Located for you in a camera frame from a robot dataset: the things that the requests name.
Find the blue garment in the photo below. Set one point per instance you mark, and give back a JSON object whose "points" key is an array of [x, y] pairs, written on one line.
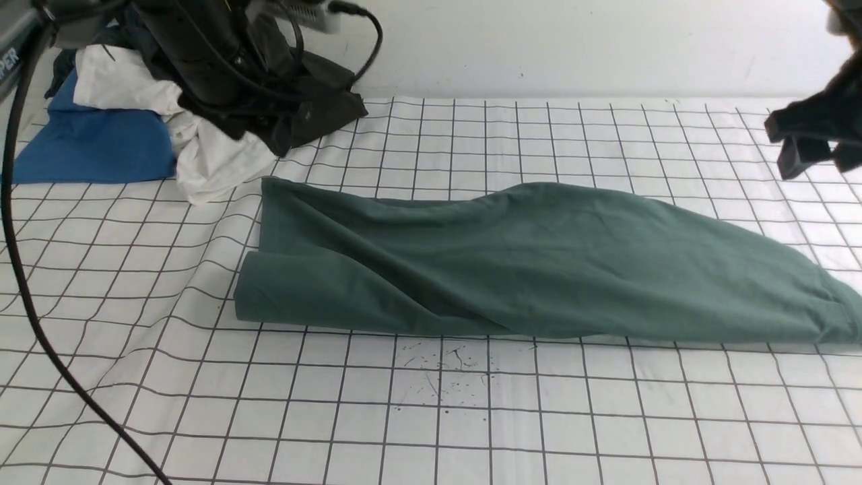
{"points": [[80, 144]]}

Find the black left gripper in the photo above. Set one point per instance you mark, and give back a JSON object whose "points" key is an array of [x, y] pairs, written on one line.
{"points": [[216, 61]]}

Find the white garment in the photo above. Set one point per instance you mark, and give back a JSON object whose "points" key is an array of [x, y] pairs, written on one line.
{"points": [[209, 164]]}

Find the dark olive garment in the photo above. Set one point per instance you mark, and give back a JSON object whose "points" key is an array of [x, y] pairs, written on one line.
{"points": [[328, 104]]}

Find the green long-sleeve top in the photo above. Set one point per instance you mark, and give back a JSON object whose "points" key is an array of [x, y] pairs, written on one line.
{"points": [[546, 260]]}

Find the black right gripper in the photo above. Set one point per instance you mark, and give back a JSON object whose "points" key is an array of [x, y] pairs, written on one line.
{"points": [[825, 127]]}

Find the white grid-pattern tablecloth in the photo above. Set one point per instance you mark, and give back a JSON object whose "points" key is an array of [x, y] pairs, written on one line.
{"points": [[134, 287]]}

